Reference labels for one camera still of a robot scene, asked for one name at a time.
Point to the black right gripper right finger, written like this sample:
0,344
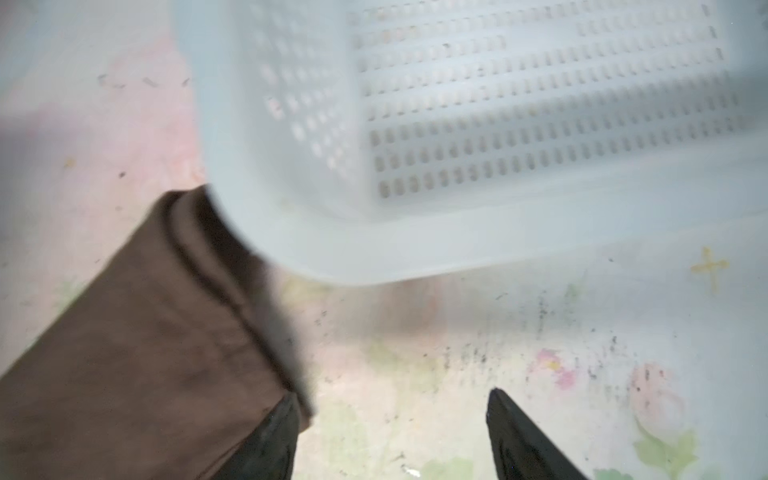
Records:
521,450

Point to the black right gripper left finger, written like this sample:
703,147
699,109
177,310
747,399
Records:
268,453

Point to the brown trousers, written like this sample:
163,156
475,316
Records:
164,364

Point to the white perforated plastic basket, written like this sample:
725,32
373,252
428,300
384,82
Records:
364,142

